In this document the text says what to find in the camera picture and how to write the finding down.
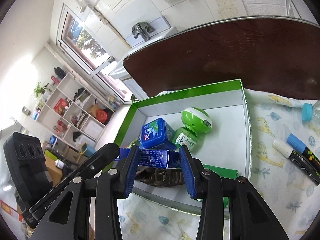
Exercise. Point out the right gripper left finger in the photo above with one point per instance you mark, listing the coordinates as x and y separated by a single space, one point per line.
116 183

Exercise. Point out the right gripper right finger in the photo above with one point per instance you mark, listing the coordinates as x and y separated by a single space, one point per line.
208 186

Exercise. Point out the blue medicine box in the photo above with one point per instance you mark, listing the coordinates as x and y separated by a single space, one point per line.
163 159

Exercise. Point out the black marker yellow cap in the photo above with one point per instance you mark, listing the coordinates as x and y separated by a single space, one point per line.
297 159

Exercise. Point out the clear bottle green label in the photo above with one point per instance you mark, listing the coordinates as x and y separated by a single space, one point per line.
310 112

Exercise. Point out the dark brown hair claw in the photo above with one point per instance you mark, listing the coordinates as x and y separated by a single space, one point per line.
157 177

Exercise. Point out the green white cardboard tray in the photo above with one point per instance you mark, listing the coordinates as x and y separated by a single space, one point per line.
227 145

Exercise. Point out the green mosquito repellent device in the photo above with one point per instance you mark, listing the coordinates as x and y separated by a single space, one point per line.
195 121

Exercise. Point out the blue gum container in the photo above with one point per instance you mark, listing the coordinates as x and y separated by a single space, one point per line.
158 135

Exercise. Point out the white shelving unit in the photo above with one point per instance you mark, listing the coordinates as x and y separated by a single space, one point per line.
72 113

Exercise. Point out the giraffe print cloth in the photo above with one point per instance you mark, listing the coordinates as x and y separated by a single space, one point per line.
291 195

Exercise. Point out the black marker blue cap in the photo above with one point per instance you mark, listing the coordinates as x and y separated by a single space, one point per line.
304 151

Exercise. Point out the small potted plant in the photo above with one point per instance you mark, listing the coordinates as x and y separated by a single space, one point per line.
40 89

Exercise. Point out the glass balcony door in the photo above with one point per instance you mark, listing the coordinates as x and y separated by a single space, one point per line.
78 42

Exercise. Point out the white sink vanity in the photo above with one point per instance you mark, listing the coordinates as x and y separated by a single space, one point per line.
127 67

